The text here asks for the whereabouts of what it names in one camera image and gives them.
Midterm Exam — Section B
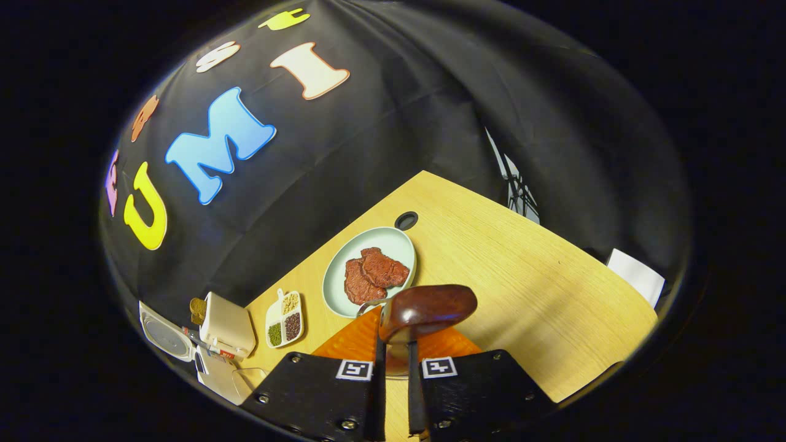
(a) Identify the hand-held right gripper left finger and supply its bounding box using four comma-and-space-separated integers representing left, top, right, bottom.
239, 306, 389, 442

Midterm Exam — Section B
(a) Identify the clear tray of rice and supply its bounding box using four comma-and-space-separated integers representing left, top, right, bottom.
232, 367, 268, 400

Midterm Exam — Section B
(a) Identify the white paper sheet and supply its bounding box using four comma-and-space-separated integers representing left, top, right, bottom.
607, 249, 666, 308

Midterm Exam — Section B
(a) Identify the black backdrop cloth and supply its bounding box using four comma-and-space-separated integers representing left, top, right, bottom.
98, 0, 695, 344

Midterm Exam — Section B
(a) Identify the pale green plate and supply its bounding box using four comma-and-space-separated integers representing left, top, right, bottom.
322, 227, 418, 319

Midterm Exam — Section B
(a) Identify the white toaster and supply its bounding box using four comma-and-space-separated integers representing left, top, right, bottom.
198, 292, 257, 360

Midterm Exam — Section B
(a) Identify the clear plastic bottle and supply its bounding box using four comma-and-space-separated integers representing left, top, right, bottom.
184, 328, 238, 361

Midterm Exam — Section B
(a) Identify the white divided grain dish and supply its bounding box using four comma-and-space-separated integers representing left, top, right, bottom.
265, 289, 305, 349

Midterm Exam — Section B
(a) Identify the brown wooden spoon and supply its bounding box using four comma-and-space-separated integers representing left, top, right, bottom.
378, 284, 478, 376

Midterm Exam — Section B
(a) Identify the brown meat slice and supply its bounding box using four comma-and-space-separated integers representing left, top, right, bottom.
344, 258, 388, 306
359, 247, 411, 290

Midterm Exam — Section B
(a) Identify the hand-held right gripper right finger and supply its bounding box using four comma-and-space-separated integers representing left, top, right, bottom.
406, 326, 557, 442

